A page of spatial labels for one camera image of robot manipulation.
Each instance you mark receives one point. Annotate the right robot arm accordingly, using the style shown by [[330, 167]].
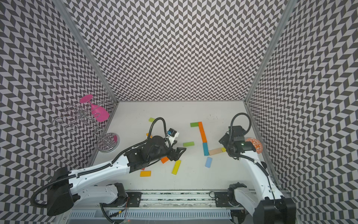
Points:
[[268, 205]]

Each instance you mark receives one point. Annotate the yellow-orange block bottom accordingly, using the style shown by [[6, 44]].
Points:
[[145, 173]]

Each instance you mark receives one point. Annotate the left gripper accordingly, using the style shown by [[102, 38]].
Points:
[[172, 157]]

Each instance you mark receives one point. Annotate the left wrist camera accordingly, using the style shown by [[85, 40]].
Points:
[[171, 133]]

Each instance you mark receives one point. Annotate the pink plastic wine glass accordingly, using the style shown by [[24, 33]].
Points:
[[98, 112]]

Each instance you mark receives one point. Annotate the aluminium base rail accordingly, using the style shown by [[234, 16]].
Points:
[[175, 200]]

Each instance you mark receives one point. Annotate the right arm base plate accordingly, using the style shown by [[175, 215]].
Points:
[[222, 200]]

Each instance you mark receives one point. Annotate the orange block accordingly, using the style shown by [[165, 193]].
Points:
[[203, 137], [164, 160], [201, 128]]

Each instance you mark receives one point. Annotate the teal block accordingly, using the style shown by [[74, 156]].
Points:
[[205, 149]]

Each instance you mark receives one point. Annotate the tan wooden block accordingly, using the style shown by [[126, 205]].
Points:
[[215, 151]]

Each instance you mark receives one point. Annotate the light green block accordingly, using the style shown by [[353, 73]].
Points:
[[188, 144]]

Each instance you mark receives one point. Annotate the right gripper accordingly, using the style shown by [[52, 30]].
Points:
[[223, 140]]

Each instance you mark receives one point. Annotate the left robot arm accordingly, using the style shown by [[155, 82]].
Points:
[[68, 188]]

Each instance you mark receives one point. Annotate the wire glass rack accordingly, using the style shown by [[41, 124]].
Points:
[[77, 116]]

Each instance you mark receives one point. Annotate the pale blue block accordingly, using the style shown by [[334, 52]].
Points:
[[208, 162]]

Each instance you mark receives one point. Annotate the glass spice jar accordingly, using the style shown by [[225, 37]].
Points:
[[264, 165]]

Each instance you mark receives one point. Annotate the orange patterned cup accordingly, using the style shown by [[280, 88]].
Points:
[[256, 143]]

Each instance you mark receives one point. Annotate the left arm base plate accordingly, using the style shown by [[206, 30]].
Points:
[[132, 200]]

